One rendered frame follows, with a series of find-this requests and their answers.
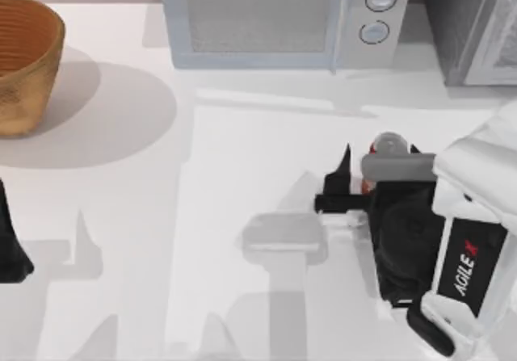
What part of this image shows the red bottle with grey cap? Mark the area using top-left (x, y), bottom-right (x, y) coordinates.
top-left (361, 131), bottom-right (409, 196)

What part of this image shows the microwave door handle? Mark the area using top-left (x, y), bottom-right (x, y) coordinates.
top-left (340, 0), bottom-right (351, 76)

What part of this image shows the microwave oven door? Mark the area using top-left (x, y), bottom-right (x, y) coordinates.
top-left (159, 0), bottom-right (349, 71)

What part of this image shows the woven brown basket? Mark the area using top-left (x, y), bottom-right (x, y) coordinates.
top-left (0, 0), bottom-right (66, 138)

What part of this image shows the pale microwave oven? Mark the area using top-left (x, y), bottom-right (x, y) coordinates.
top-left (158, 0), bottom-right (415, 76)

